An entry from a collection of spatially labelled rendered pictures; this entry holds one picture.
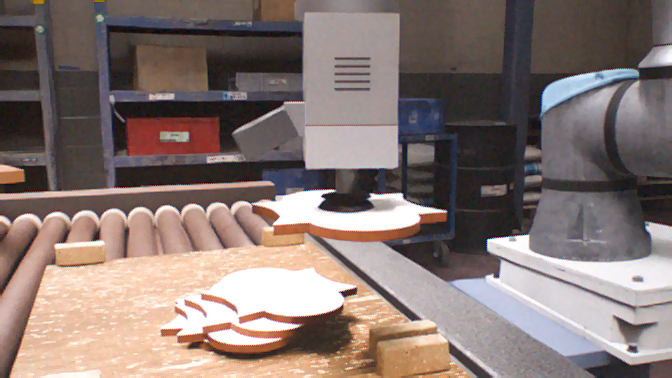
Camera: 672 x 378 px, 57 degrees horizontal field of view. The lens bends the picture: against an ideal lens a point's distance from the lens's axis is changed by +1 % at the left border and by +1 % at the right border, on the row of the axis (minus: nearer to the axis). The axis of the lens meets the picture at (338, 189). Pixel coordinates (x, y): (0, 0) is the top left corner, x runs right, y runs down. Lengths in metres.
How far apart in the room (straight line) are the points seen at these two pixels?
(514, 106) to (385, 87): 4.50
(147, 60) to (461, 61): 2.88
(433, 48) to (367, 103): 5.47
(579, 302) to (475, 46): 5.37
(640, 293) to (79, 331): 0.56
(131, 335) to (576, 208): 0.54
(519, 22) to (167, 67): 2.59
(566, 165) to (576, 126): 0.05
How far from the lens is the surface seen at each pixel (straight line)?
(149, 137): 4.63
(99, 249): 0.86
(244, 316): 0.55
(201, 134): 4.65
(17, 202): 1.32
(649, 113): 0.78
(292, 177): 4.84
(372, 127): 0.42
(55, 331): 0.65
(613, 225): 0.84
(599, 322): 0.78
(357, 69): 0.42
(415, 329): 0.54
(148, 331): 0.62
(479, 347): 0.63
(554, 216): 0.85
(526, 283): 0.88
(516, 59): 4.91
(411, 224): 0.42
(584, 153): 0.83
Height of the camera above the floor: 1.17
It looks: 10 degrees down
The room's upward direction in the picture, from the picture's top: straight up
